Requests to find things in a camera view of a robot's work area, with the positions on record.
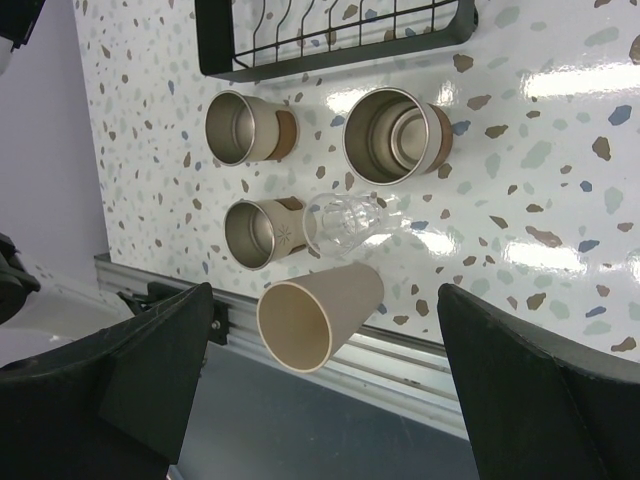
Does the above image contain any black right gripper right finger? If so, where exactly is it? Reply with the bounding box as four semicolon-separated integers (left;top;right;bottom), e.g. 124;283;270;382
437;284;639;479

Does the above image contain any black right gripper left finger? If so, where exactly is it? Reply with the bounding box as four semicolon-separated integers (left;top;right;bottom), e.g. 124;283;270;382
1;283;214;479

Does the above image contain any beige plastic cup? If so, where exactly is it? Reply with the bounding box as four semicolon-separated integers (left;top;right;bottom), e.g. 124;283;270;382
257;263;384;373

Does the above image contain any steel cup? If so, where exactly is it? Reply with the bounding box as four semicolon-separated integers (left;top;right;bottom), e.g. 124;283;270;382
224;197;307;271
204;91;299;166
342;88;453;186

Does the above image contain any clear glass cup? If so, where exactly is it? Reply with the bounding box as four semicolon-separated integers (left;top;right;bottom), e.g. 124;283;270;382
302;193;403;258

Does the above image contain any aluminium front mounting rail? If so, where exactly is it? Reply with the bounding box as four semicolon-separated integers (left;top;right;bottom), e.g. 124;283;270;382
94;253;468;441

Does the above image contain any black left base bracket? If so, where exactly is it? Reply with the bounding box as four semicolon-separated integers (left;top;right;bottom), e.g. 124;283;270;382
117;282;231;346

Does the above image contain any black wire dish rack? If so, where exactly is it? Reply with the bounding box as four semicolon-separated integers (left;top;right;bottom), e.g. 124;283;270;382
194;1;479;83

